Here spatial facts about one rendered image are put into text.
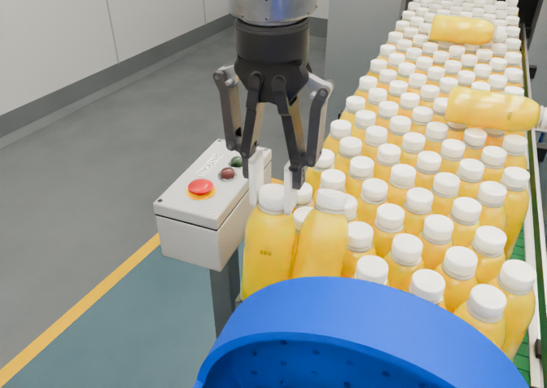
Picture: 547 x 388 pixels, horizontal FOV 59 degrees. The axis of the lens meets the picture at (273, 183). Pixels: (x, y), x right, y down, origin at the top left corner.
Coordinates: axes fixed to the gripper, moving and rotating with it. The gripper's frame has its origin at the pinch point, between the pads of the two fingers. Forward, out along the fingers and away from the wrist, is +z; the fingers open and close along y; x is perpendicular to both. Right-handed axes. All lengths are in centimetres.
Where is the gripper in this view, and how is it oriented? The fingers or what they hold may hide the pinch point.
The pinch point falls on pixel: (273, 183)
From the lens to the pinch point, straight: 60.0
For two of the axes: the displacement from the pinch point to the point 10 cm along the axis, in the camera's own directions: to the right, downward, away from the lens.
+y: 9.3, 2.1, -3.1
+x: 3.7, -5.3, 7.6
